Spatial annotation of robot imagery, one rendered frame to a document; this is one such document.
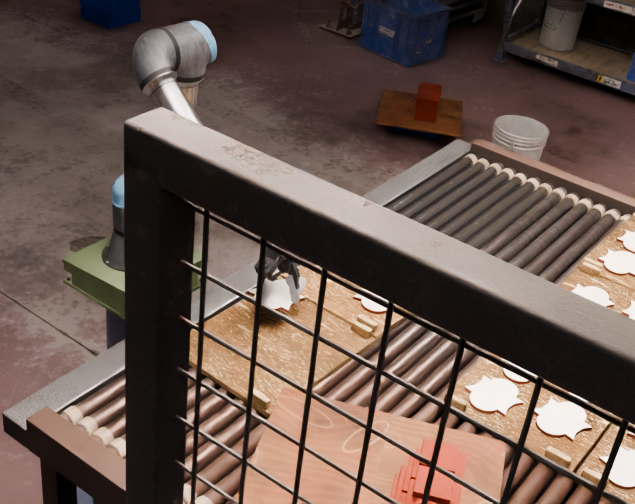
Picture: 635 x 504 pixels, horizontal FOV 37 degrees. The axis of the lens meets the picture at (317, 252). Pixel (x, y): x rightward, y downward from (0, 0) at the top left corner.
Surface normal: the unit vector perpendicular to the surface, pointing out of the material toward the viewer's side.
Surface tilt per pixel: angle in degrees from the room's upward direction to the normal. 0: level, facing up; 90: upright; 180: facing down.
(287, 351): 0
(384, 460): 0
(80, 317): 0
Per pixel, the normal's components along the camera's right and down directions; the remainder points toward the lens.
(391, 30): -0.69, 0.33
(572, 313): 0.11, -0.84
